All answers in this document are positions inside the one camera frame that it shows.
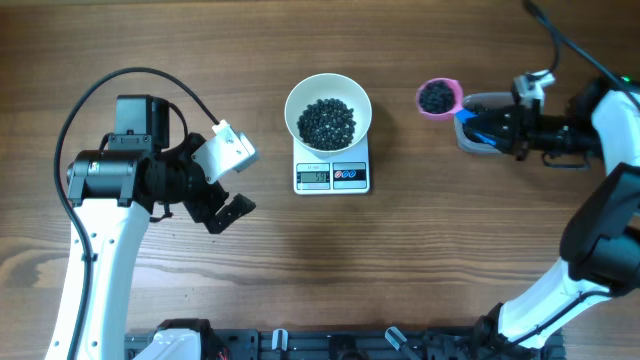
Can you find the pink scoop blue handle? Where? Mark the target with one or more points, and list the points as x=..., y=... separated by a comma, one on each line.
x=458, y=111

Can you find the black beans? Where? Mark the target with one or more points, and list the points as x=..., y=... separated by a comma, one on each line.
x=327, y=124
x=436, y=98

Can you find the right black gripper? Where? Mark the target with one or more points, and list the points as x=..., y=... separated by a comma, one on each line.
x=519, y=129

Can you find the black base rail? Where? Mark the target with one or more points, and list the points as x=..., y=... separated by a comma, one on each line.
x=435, y=344

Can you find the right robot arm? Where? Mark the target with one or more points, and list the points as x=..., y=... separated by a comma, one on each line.
x=599, y=249

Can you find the black beans in bowl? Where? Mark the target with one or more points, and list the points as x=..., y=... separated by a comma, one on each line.
x=327, y=124

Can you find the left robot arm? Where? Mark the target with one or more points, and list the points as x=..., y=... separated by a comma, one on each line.
x=112, y=192

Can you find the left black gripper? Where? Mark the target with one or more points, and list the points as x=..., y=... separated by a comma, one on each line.
x=202, y=210

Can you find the clear plastic container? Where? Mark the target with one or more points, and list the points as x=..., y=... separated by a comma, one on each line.
x=480, y=126

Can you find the white bowl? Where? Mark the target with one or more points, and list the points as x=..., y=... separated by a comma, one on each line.
x=325, y=86

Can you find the white digital kitchen scale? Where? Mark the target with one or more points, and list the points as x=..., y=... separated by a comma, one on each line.
x=344, y=173

